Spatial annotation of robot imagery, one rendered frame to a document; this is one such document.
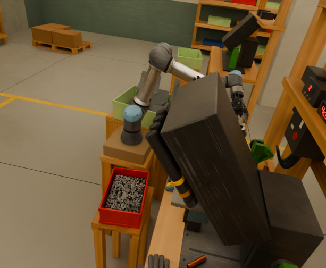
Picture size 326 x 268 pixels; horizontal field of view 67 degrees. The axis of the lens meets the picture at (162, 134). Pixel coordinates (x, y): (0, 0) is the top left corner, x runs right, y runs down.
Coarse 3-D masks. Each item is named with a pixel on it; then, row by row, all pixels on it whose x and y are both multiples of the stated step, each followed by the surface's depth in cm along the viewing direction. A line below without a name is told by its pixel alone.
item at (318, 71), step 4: (308, 68) 110; (312, 68) 109; (316, 68) 110; (320, 68) 110; (304, 72) 113; (308, 72) 109; (312, 72) 105; (316, 72) 104; (320, 72) 105; (324, 72) 105; (304, 76) 113; (312, 76) 105; (316, 76) 101; (320, 76) 100; (324, 76) 101; (304, 80) 112; (324, 80) 101
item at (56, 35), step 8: (48, 24) 636; (56, 24) 646; (32, 32) 601; (40, 32) 594; (48, 32) 587; (56, 32) 581; (64, 32) 586; (72, 32) 595; (80, 32) 603; (32, 40) 610; (40, 40) 605; (48, 40) 598; (56, 40) 591; (64, 40) 586; (72, 40) 582; (80, 40) 610; (48, 48) 609; (56, 48) 609; (72, 48) 591; (80, 48) 624
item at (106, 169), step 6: (102, 162) 166; (150, 162) 181; (102, 168) 169; (108, 168) 168; (150, 168) 190; (102, 174) 172; (108, 174) 171; (150, 174) 194; (102, 180) 176; (108, 180) 174; (150, 180) 197; (102, 186) 179; (150, 186) 201; (102, 192) 183; (108, 234) 209
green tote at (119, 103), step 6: (126, 90) 228; (132, 90) 239; (120, 96) 218; (126, 96) 229; (132, 96) 243; (114, 102) 208; (120, 102) 207; (126, 102) 233; (168, 102) 236; (114, 108) 212; (120, 108) 210; (114, 114) 215; (120, 114) 213; (150, 114) 202; (144, 120) 206; (150, 120) 204; (144, 126) 210
